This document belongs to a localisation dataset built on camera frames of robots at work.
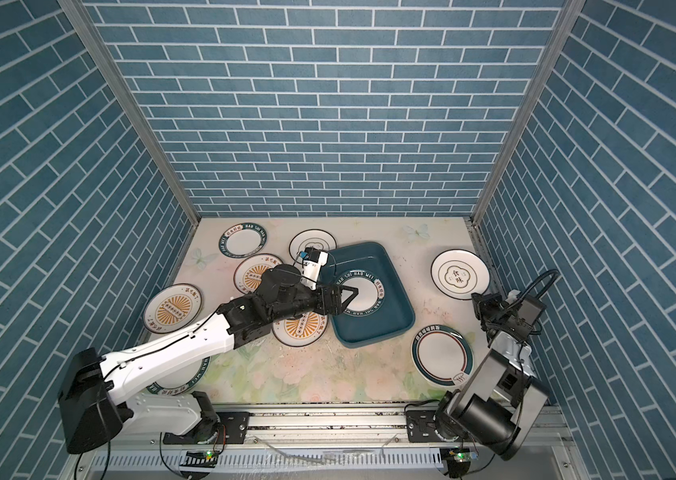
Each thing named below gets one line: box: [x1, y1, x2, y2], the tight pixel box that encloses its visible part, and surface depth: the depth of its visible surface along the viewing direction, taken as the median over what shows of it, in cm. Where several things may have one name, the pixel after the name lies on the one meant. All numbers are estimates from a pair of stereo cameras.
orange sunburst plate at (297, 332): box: [272, 311, 329, 347], surface depth 91 cm
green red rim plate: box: [411, 324, 475, 387], surface depth 87 cm
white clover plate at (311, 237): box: [289, 228, 338, 265], surface depth 115 cm
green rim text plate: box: [336, 269, 386, 317], surface depth 103 cm
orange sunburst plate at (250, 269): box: [234, 253, 283, 294], surface depth 107 cm
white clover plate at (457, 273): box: [430, 249, 490, 301], surface depth 93 cm
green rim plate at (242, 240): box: [219, 222, 268, 259], surface depth 114 cm
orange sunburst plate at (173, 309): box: [143, 283, 203, 334], surface depth 96 cm
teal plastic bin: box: [327, 242, 415, 348], surface depth 97 cm
